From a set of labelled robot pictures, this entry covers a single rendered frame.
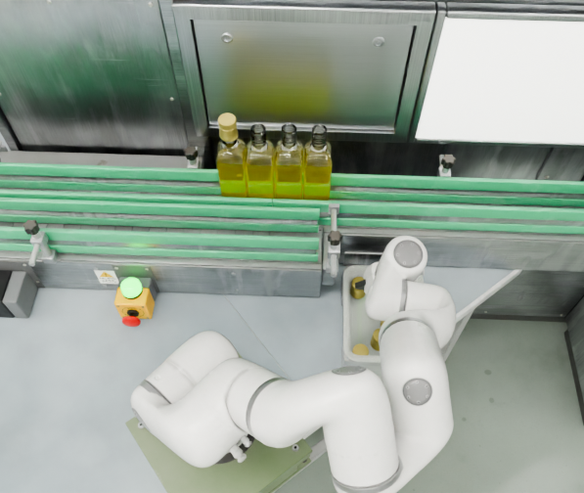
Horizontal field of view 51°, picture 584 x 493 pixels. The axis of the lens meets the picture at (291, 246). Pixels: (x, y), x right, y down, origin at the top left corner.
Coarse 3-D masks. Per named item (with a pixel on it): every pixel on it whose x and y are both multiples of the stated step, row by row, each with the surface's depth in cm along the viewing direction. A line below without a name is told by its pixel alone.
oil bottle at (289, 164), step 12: (276, 144) 123; (300, 144) 122; (276, 156) 121; (288, 156) 120; (300, 156) 120; (276, 168) 123; (288, 168) 122; (300, 168) 122; (276, 180) 126; (288, 180) 125; (300, 180) 125; (276, 192) 129; (288, 192) 129; (300, 192) 129
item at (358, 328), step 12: (348, 276) 134; (360, 276) 137; (420, 276) 134; (348, 288) 132; (348, 300) 131; (360, 300) 138; (348, 312) 129; (360, 312) 137; (348, 324) 128; (360, 324) 135; (372, 324) 135; (348, 336) 126; (360, 336) 134; (348, 348) 125; (372, 348) 132; (360, 360) 123; (372, 360) 123
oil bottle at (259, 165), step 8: (248, 144) 121; (272, 144) 122; (248, 152) 120; (256, 152) 120; (264, 152) 120; (272, 152) 121; (248, 160) 120; (256, 160) 120; (264, 160) 120; (272, 160) 121; (248, 168) 122; (256, 168) 122; (264, 168) 122; (272, 168) 122; (248, 176) 124; (256, 176) 124; (264, 176) 124; (272, 176) 124; (248, 184) 126; (256, 184) 126; (264, 184) 126; (272, 184) 126; (248, 192) 129; (256, 192) 128; (264, 192) 128; (272, 192) 128; (272, 200) 131
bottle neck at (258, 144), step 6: (252, 126) 117; (258, 126) 117; (264, 126) 117; (252, 132) 116; (258, 132) 119; (264, 132) 116; (252, 138) 117; (258, 138) 117; (264, 138) 118; (252, 144) 119; (258, 144) 118; (264, 144) 119; (258, 150) 119
